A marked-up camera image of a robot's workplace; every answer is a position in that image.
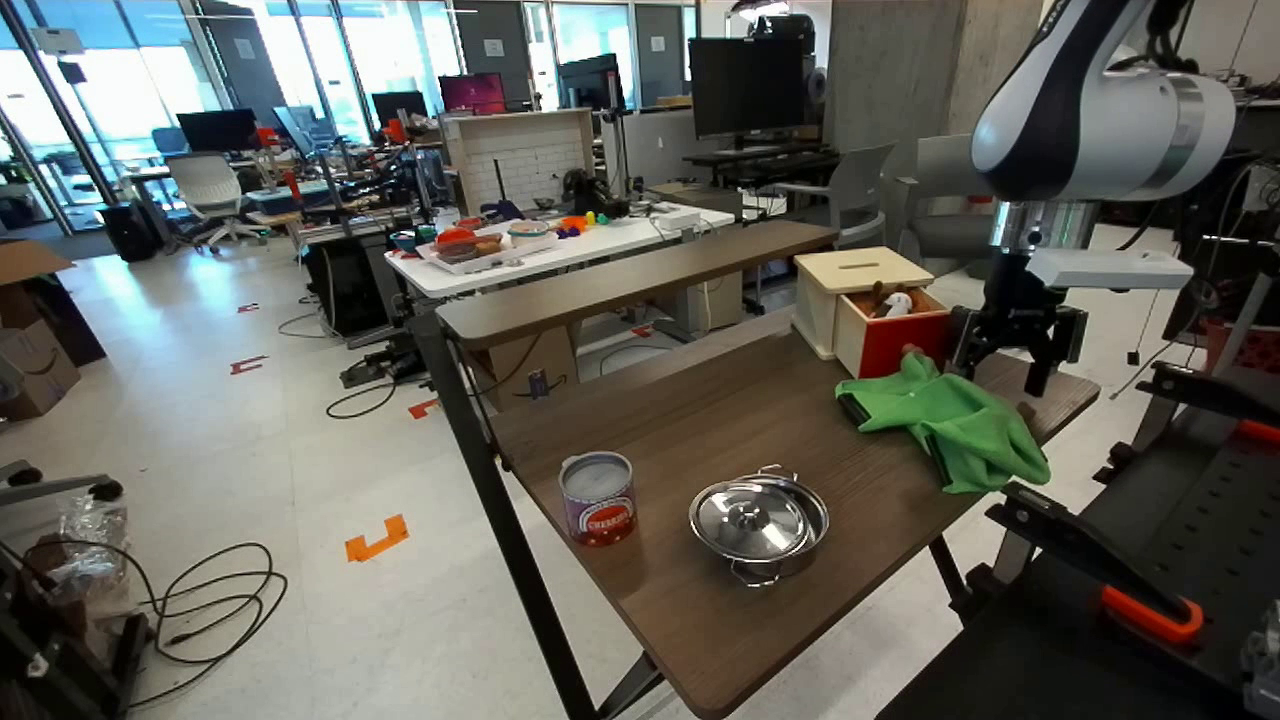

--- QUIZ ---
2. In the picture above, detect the large cardboard box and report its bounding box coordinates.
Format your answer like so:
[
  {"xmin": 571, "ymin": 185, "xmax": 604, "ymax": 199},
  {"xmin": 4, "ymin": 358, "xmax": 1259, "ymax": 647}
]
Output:
[{"xmin": 0, "ymin": 238, "xmax": 87, "ymax": 425}]

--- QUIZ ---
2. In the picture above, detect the white office chair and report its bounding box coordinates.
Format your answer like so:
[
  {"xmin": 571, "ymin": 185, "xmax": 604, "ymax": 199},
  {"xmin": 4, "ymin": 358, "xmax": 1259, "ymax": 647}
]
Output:
[{"xmin": 163, "ymin": 149, "xmax": 267, "ymax": 261}]

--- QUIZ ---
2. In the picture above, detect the tin can with red label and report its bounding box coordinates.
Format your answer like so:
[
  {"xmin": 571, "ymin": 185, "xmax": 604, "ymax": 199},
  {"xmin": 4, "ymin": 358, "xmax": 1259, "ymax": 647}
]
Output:
[{"xmin": 558, "ymin": 449, "xmax": 639, "ymax": 553}]

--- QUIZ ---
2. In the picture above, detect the white table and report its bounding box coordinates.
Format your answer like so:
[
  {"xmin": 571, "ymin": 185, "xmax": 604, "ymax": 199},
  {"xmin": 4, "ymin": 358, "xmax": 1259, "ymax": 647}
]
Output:
[{"xmin": 386, "ymin": 199, "xmax": 739, "ymax": 309}]

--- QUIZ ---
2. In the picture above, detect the steel pot with lid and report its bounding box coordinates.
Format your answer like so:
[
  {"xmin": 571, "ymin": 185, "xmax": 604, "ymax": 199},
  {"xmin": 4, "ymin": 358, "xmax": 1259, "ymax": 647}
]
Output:
[{"xmin": 684, "ymin": 464, "xmax": 837, "ymax": 592}]

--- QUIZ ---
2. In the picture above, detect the thin black floor cable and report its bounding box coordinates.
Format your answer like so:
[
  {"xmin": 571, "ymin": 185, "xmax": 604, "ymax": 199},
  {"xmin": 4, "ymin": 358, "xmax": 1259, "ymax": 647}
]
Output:
[{"xmin": 322, "ymin": 374, "xmax": 403, "ymax": 429}]

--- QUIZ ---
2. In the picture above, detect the clear plastic bottle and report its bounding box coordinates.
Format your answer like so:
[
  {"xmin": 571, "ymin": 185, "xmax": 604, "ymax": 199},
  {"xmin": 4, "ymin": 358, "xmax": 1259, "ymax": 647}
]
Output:
[{"xmin": 58, "ymin": 480, "xmax": 137, "ymax": 597}]

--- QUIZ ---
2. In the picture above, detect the white board panel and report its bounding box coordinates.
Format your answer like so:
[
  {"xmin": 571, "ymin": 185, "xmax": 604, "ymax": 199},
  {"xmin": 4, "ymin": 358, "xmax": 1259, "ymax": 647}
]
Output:
[{"xmin": 439, "ymin": 103, "xmax": 602, "ymax": 221}]

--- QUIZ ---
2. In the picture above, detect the small cardboard box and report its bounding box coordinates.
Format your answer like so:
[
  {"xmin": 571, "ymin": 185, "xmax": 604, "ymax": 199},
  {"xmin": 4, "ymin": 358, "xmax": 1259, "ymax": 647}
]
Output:
[{"xmin": 469, "ymin": 324, "xmax": 584, "ymax": 410}]

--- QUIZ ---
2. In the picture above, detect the black coiled floor cable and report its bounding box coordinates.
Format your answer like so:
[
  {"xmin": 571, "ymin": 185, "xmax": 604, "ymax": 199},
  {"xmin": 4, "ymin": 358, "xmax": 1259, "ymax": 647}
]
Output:
[{"xmin": 122, "ymin": 534, "xmax": 295, "ymax": 713}]

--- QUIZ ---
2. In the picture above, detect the black perforated mounting board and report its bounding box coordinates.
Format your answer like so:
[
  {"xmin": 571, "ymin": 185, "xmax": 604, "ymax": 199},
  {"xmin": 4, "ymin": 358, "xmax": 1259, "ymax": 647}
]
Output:
[{"xmin": 876, "ymin": 394, "xmax": 1280, "ymax": 720}]

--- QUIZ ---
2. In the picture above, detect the black clamp with orange handle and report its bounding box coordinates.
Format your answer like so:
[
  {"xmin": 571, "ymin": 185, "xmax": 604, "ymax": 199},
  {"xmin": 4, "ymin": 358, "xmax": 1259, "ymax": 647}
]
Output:
[
  {"xmin": 1094, "ymin": 364, "xmax": 1280, "ymax": 486},
  {"xmin": 990, "ymin": 480, "xmax": 1212, "ymax": 654}
]

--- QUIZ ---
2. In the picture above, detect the grey mesh office chair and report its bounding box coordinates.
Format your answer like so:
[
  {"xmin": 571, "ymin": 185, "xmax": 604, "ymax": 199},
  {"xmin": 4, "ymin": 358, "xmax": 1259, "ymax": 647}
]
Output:
[{"xmin": 781, "ymin": 138, "xmax": 900, "ymax": 250}]

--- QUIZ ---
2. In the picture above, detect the large black monitor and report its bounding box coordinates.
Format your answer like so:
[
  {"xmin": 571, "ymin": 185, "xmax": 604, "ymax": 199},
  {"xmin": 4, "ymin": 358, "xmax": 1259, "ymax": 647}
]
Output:
[{"xmin": 684, "ymin": 30, "xmax": 821, "ymax": 138}]

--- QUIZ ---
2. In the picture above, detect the long brown table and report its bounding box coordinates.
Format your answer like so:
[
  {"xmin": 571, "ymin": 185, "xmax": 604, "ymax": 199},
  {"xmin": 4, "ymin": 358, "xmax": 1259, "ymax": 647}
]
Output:
[{"xmin": 433, "ymin": 214, "xmax": 839, "ymax": 405}]

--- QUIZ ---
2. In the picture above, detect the red toy on tray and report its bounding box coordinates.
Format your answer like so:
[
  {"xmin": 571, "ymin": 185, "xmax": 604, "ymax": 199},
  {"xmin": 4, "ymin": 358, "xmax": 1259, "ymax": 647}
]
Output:
[{"xmin": 433, "ymin": 221, "xmax": 507, "ymax": 263}]

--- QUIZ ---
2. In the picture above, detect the black tripod stand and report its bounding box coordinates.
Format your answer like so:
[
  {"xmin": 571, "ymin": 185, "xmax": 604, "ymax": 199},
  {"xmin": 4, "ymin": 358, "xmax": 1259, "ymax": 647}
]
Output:
[{"xmin": 0, "ymin": 457, "xmax": 151, "ymax": 720}]

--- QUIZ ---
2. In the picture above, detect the wooden box with red drawer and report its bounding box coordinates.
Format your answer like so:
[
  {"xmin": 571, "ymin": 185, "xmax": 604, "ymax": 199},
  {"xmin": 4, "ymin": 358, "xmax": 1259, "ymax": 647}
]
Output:
[{"xmin": 793, "ymin": 245, "xmax": 961, "ymax": 379}]

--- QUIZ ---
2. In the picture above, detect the pink screen monitor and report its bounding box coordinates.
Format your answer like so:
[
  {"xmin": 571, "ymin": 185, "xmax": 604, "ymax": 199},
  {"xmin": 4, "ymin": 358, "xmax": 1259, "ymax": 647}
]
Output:
[{"xmin": 436, "ymin": 71, "xmax": 514, "ymax": 119}]

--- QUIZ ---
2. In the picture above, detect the green towel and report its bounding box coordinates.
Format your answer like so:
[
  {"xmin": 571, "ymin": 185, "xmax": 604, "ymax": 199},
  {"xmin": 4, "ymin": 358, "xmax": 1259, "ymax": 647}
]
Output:
[{"xmin": 833, "ymin": 342, "xmax": 1055, "ymax": 500}]

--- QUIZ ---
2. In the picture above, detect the small black monitor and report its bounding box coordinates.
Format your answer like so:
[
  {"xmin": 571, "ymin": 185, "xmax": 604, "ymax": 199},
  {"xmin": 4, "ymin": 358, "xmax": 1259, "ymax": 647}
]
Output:
[{"xmin": 172, "ymin": 103, "xmax": 266, "ymax": 161}]

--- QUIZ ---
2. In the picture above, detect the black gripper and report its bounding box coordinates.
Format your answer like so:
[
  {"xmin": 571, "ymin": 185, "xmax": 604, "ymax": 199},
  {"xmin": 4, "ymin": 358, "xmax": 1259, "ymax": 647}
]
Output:
[{"xmin": 954, "ymin": 246, "xmax": 1094, "ymax": 405}]

